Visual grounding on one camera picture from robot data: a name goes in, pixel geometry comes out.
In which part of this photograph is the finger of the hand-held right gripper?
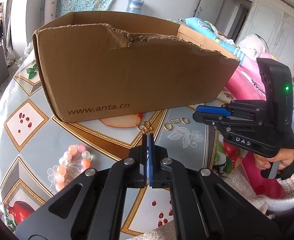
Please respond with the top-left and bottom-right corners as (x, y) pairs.
(196, 100), (261, 117)
(193, 112), (263, 133)

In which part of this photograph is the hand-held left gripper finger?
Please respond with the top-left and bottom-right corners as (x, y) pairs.
(148, 133), (280, 240)
(14, 134), (149, 240)

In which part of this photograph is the gold clasp ring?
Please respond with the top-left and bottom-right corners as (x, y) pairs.
(137, 121), (154, 133)

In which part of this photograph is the brown cardboard box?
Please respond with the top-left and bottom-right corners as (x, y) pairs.
(32, 10), (240, 123)

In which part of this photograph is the pink bead bracelet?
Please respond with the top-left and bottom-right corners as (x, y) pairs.
(54, 144), (93, 193)

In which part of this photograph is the person's right hand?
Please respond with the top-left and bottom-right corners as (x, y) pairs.
(253, 148), (294, 173)

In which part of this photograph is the fruit print tablecloth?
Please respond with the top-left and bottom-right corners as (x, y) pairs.
(0, 50), (250, 240)

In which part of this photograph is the pink floral quilt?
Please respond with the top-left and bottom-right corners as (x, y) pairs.
(222, 52), (290, 199)

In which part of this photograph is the cyan printed blanket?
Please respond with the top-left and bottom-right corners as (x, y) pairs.
(186, 17), (249, 65)

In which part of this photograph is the cream clothes pile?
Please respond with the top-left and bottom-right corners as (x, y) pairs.
(238, 34), (268, 58)

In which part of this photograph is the white wardrobe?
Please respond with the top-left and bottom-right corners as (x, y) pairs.
(244, 0), (294, 64)

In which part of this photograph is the white door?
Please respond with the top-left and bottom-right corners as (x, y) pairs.
(194, 0), (228, 25)

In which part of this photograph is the blue water jug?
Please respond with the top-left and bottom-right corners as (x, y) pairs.
(126, 0), (145, 14)

